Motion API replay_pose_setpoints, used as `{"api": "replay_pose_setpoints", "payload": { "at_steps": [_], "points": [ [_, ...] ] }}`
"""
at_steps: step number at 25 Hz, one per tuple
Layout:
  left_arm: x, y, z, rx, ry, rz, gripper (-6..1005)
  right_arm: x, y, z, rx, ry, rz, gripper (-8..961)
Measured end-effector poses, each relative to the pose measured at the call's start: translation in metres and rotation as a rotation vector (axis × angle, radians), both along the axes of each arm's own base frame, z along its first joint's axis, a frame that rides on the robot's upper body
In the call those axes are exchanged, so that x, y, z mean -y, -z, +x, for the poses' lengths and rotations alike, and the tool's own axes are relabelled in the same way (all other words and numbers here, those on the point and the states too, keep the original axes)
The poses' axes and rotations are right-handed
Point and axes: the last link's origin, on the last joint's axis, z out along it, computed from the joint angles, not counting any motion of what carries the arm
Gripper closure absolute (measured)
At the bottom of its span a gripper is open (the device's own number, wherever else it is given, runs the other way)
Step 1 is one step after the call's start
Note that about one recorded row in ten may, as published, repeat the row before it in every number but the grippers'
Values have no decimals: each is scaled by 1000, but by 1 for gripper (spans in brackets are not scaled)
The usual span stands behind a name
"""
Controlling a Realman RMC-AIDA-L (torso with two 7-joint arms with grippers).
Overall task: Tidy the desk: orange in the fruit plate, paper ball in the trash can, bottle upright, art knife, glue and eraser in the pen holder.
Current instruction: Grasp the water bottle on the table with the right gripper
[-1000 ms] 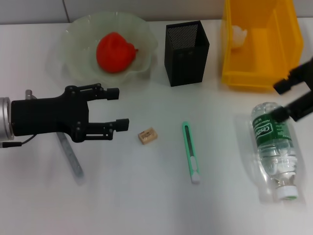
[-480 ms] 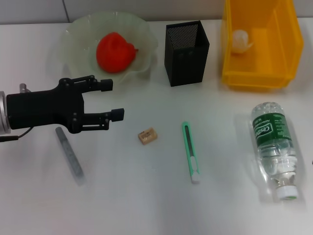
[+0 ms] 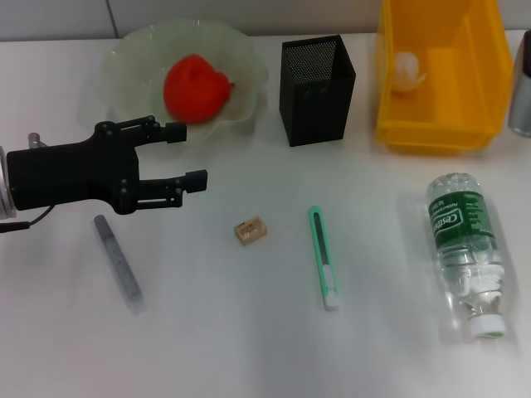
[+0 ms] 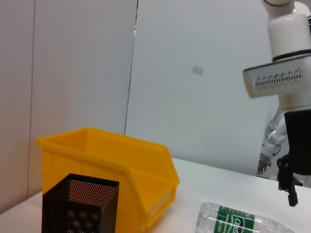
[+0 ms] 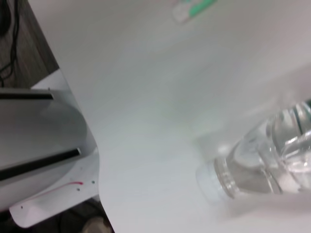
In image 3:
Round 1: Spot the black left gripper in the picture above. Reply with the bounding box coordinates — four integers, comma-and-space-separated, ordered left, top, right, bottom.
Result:
6, 114, 208, 216

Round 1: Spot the orange fruit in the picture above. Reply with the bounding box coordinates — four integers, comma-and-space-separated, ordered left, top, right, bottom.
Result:
163, 54, 236, 124

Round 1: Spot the tan eraser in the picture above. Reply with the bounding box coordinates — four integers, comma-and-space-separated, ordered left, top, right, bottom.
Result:
233, 213, 269, 246

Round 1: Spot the green utility knife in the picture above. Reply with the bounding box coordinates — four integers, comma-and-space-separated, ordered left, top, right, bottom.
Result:
307, 206, 342, 312

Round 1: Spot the white paper ball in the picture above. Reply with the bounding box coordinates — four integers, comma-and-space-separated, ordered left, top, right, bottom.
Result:
392, 51, 428, 93

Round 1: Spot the clear green-label water bottle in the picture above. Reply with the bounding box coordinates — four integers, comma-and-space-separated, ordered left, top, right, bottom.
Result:
426, 172, 508, 339

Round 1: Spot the pale green glass fruit bowl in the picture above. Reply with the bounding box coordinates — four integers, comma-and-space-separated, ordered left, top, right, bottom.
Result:
101, 22, 269, 146

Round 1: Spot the grey marker pen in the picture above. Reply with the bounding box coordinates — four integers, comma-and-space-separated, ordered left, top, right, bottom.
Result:
93, 214, 149, 314

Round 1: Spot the black mesh pen holder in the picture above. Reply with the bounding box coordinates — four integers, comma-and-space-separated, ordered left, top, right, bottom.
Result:
278, 35, 357, 148

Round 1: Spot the yellow plastic bin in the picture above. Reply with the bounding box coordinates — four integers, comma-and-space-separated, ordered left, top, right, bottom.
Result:
375, 0, 517, 155

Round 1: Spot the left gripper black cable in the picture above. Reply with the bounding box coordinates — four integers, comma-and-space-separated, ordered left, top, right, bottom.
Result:
0, 205, 55, 233

